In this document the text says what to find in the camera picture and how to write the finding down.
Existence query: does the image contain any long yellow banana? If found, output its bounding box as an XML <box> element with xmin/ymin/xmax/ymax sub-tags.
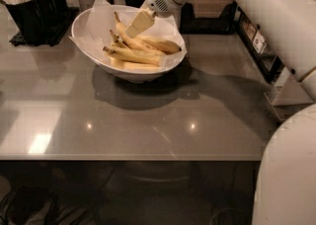
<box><xmin>114</xmin><ymin>12</ymin><xmax>164</xmax><ymax>55</ymax></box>

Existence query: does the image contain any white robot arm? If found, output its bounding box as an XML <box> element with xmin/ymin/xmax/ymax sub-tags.
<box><xmin>126</xmin><ymin>0</ymin><xmax>316</xmax><ymax>225</ymax></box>

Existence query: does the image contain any right short yellow banana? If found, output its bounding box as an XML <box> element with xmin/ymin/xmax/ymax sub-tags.
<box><xmin>139</xmin><ymin>36</ymin><xmax>182</xmax><ymax>54</ymax></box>

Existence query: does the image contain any small hidden yellow banana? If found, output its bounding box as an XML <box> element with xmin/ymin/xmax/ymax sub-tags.
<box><xmin>110</xmin><ymin>30</ymin><xmax>127</xmax><ymax>48</ymax></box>

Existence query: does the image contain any front yellow banana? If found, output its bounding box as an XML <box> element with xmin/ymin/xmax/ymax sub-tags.
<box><xmin>103</xmin><ymin>46</ymin><xmax>161</xmax><ymax>66</ymax></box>

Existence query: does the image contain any bottom yellow banana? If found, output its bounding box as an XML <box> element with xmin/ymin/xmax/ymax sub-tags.
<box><xmin>111</xmin><ymin>57</ymin><xmax>158</xmax><ymax>71</ymax></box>

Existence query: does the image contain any white ceramic bowl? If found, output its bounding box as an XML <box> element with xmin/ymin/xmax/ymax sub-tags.
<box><xmin>70</xmin><ymin>4</ymin><xmax>188</xmax><ymax>84</ymax></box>

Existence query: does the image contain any black napkin dispenser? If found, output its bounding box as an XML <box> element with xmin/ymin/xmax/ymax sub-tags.
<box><xmin>180</xmin><ymin>0</ymin><xmax>237</xmax><ymax>35</ymax></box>

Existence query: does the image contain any black cutlery holder bin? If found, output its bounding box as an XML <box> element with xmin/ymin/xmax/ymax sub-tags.
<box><xmin>5</xmin><ymin>0</ymin><xmax>56</xmax><ymax>45</ymax></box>

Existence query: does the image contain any black rubber mat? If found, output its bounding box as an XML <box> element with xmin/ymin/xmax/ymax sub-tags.
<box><xmin>10</xmin><ymin>7</ymin><xmax>79</xmax><ymax>46</ymax></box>

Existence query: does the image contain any black wire condiment rack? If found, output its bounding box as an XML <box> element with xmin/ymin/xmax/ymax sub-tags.
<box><xmin>235</xmin><ymin>8</ymin><xmax>283</xmax><ymax>83</ymax></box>

